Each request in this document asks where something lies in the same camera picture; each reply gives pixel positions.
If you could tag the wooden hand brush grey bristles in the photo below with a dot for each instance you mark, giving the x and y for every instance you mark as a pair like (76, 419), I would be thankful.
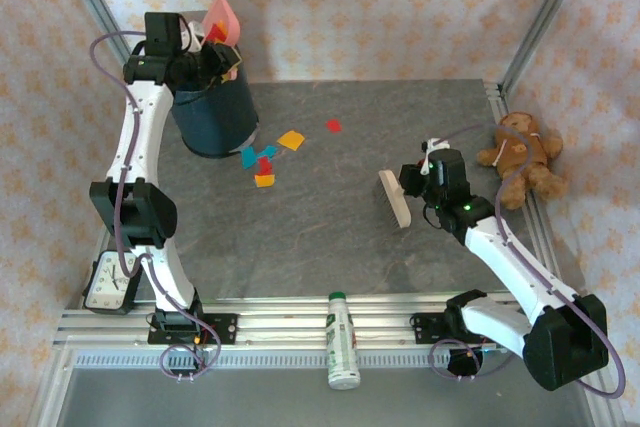
(397, 202)

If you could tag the red foam piece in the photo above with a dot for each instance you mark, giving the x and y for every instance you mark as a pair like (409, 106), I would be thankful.
(215, 35)

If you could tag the yellow paper scrap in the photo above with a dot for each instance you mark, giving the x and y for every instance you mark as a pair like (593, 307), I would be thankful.
(291, 140)
(264, 180)
(220, 27)

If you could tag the pink plastic dustpan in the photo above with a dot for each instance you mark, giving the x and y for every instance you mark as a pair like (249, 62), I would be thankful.
(225, 9)

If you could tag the blue paper scrap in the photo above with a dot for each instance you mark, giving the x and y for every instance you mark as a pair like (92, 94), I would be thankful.
(248, 158)
(267, 152)

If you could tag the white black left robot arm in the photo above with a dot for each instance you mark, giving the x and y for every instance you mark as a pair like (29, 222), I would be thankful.
(140, 137)

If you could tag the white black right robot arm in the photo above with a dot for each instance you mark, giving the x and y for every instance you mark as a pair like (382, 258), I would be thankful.
(515, 262)

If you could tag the dark blue round trash bin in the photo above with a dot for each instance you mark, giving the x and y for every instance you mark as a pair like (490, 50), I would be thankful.
(215, 117)

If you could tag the brown teddy bear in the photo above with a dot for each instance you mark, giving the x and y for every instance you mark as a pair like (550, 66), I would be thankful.
(522, 147)

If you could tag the red paper scrap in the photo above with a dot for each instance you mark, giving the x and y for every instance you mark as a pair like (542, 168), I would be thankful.
(334, 125)
(265, 165)

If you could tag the white green plastic bottle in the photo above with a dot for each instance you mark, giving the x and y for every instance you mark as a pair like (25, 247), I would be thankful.
(342, 347)

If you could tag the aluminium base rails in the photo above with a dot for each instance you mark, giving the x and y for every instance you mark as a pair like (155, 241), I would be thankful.
(280, 322)

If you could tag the black square alarm clock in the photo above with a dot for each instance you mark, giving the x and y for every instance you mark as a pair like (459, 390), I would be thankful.
(107, 282)

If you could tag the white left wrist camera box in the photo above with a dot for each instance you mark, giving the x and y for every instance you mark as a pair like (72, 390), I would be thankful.
(192, 39)

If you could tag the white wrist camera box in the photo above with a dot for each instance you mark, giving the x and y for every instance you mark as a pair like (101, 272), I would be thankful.
(432, 146)
(192, 39)

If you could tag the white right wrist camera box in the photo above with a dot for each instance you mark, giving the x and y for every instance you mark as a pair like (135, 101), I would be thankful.
(432, 146)

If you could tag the aluminium frame post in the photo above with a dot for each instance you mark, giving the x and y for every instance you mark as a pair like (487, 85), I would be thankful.
(106, 22)
(542, 22)

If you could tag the aluminium side rail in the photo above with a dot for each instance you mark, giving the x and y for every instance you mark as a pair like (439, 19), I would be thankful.
(499, 97)

